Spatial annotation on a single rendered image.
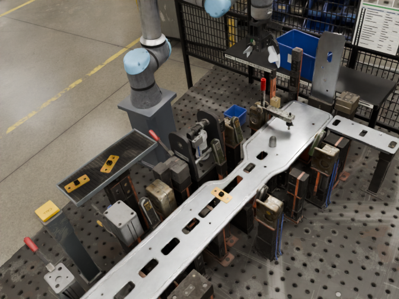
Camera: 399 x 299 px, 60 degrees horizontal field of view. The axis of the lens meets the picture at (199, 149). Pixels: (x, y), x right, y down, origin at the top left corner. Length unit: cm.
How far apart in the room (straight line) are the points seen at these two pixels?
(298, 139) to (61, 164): 222
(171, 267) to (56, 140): 249
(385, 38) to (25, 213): 262
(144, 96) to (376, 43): 110
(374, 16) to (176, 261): 135
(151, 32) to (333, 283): 126
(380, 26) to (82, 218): 165
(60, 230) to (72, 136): 222
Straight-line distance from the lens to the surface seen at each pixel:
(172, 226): 128
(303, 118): 165
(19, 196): 316
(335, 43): 161
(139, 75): 155
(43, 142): 355
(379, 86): 187
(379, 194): 180
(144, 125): 166
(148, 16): 156
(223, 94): 231
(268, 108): 158
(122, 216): 121
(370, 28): 185
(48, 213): 126
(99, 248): 168
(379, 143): 160
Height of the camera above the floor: 205
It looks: 44 degrees down
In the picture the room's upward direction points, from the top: 9 degrees counter-clockwise
